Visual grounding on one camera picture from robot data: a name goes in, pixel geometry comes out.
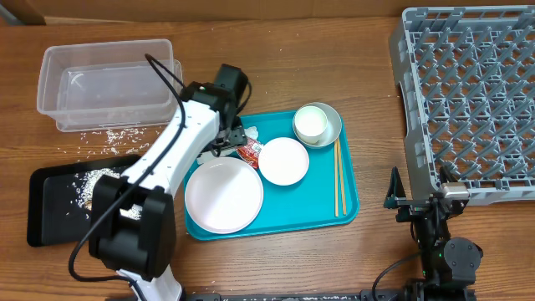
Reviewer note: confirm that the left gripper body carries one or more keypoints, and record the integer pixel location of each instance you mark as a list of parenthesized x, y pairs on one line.
[(230, 135)]

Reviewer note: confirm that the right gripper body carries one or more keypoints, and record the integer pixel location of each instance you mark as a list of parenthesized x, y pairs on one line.
[(412, 208)]

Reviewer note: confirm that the white napkin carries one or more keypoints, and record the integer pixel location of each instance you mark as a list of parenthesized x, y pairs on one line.
[(250, 132)]

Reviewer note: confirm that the red sauce packet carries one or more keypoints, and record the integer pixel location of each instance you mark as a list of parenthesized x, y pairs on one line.
[(250, 152)]

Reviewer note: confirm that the small white plate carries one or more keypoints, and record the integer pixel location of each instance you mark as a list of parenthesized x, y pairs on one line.
[(283, 161)]

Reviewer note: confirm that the large white plate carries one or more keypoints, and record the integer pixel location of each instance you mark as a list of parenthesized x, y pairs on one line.
[(224, 195)]

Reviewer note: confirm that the white cup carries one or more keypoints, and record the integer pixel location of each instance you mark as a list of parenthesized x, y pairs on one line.
[(310, 124)]

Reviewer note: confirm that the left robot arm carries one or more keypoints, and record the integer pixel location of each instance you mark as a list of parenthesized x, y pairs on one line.
[(132, 234)]

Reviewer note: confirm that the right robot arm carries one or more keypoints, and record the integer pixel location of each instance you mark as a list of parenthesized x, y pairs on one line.
[(449, 264)]

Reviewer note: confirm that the grey dishwasher rack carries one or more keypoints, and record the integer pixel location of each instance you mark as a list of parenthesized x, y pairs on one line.
[(466, 75)]

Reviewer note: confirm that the clear plastic waste bin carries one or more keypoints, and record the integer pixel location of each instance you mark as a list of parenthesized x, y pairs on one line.
[(94, 86)]

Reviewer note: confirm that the right wooden chopstick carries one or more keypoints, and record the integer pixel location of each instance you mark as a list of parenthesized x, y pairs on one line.
[(340, 173)]

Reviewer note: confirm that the wooden chopstick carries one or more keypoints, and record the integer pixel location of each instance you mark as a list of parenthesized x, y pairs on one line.
[(336, 178), (340, 173)]

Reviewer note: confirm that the left wooden chopstick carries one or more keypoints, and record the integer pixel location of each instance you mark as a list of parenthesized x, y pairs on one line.
[(336, 178)]

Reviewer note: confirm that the teal plastic serving tray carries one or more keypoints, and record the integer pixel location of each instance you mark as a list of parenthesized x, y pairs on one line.
[(305, 205)]

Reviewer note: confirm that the grey-green bowl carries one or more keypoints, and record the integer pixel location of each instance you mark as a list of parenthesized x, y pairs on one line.
[(334, 126)]

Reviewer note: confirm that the pile of white rice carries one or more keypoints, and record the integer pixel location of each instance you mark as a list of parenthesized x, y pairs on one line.
[(92, 184)]

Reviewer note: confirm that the black rectangular tray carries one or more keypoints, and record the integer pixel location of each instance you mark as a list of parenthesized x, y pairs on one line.
[(56, 212)]

